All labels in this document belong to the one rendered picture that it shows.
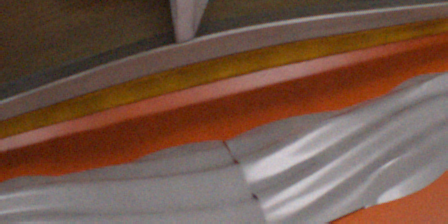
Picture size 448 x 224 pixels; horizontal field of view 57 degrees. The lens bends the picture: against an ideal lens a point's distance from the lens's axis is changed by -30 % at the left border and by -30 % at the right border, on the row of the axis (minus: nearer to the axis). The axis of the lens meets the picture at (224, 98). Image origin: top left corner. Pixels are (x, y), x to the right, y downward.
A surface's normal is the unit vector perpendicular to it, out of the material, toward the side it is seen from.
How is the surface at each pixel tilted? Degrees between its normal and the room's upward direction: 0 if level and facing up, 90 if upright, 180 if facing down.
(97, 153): 0
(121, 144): 0
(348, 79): 0
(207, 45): 90
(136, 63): 90
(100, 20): 90
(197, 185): 30
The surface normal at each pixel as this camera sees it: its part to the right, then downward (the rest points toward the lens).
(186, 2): 0.29, 0.71
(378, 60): -0.11, -0.84
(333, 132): 0.18, -0.48
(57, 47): 0.26, 0.48
